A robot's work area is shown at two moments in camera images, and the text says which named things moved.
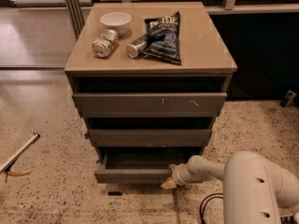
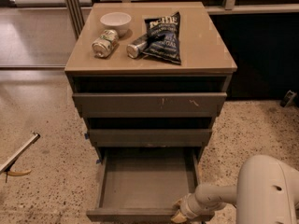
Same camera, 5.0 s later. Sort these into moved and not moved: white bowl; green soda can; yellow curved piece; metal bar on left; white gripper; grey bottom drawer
Moved: grey bottom drawer; white gripper
Not moved: green soda can; yellow curved piece; metal bar on left; white bowl
